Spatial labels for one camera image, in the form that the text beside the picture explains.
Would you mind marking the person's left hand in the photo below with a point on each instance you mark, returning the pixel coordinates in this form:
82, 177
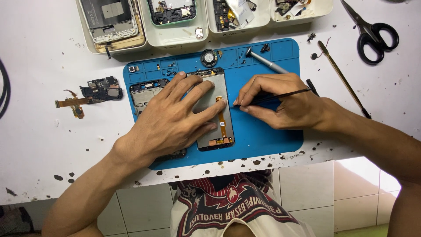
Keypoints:
158, 125

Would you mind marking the person's right hand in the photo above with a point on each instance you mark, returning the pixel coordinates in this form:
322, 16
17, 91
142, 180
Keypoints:
289, 108

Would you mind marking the black tweezers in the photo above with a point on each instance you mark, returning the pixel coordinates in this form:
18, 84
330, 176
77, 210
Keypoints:
289, 93

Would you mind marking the phone display panel with flex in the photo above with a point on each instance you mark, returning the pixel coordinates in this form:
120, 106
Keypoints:
221, 87

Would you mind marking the black plastic pry tool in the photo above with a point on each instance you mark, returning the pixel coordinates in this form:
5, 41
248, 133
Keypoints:
312, 87

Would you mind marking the blue silicone repair mat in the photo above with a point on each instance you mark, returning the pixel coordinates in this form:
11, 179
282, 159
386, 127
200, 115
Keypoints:
263, 141

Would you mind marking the silver precision screwdriver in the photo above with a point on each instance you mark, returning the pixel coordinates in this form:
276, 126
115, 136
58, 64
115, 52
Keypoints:
266, 61

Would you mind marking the scattered small screws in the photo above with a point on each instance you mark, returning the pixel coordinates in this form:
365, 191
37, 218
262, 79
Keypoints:
171, 73

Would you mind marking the brass metal spudger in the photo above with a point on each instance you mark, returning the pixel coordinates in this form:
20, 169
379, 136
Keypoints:
342, 77

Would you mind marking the small black plastic part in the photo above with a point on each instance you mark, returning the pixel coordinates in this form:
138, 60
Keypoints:
265, 48

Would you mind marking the black phone circuit board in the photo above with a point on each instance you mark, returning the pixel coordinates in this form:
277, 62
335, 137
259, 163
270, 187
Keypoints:
102, 90

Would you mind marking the small black debris piece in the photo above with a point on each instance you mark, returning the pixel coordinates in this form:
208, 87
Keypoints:
311, 37

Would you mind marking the round black speaker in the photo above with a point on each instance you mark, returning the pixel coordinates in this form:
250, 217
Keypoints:
209, 58

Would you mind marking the white tray with circuit board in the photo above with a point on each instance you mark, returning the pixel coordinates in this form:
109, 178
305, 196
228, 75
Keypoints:
259, 18

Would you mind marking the small metal connector part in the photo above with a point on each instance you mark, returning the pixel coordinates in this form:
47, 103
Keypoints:
199, 33

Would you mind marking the heap of small phone parts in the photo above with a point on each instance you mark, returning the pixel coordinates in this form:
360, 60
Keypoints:
286, 7

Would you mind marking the white tray with small parts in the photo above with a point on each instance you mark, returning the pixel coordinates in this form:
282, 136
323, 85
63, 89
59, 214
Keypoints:
319, 8

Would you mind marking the white shirt with red print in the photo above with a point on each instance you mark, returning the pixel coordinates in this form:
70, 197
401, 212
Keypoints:
230, 204

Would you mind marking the white plastic pouch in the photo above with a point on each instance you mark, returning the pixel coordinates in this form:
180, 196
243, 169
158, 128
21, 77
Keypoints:
241, 11

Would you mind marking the black scissors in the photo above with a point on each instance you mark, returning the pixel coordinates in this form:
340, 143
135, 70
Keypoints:
361, 24

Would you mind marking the black board with yellow parts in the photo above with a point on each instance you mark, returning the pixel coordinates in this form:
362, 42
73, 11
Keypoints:
219, 16

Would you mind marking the silver phone back housing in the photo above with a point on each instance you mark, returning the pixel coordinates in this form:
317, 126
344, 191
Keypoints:
108, 19

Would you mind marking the green floor mat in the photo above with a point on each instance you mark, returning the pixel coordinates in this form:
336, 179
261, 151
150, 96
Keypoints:
361, 231

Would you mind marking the dark grey fabric item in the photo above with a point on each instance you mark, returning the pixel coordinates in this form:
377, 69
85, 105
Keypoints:
14, 220

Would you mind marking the black phone middle frame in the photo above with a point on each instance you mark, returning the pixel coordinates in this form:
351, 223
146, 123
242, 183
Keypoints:
141, 95

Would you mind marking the small phone camera module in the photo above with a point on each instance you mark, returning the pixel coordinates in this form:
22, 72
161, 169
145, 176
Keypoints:
132, 68

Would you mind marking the gold phone frame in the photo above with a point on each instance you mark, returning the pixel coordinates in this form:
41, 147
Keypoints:
139, 38

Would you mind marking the white tray with green frame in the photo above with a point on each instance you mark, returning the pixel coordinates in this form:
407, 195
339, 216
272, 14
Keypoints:
171, 36

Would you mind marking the green-edged phone frame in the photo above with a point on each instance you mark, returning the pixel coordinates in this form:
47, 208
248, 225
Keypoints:
171, 16

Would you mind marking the white tray with gold frame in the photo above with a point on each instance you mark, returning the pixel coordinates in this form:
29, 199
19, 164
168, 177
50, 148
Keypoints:
86, 39

